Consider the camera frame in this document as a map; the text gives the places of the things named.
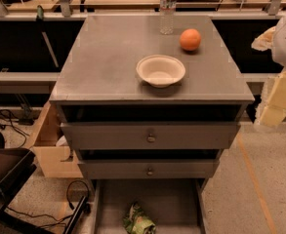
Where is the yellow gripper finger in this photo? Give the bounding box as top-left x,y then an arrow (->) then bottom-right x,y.
251,26 -> 275,52
259,68 -> 286,127

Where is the green jalapeno chip bag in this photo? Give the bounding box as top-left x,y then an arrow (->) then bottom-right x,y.
123,202 -> 156,234

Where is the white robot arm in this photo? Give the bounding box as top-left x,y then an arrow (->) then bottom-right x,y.
251,14 -> 286,128

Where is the grey drawer cabinet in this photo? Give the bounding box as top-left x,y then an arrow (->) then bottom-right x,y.
49,14 -> 256,193

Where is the grey open bottom drawer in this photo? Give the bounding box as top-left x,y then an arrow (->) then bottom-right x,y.
90,179 -> 210,234

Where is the grey middle drawer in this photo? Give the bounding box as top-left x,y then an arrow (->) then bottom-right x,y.
79,159 -> 219,179

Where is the grey top drawer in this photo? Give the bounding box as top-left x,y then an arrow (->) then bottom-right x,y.
61,122 -> 240,150

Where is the orange fruit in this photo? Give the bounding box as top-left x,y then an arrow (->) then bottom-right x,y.
180,28 -> 201,51

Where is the clear plastic water bottle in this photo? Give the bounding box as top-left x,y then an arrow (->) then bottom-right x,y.
159,0 -> 177,35

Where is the white paper bowl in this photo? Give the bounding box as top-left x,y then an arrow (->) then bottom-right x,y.
136,55 -> 185,88

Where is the black metal stand base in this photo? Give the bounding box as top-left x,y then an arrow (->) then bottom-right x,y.
62,196 -> 91,234

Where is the light wooden box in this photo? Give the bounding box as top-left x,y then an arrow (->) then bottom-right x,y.
25,102 -> 82,178

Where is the black floor cable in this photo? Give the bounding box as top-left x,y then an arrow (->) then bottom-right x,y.
0,85 -> 31,148

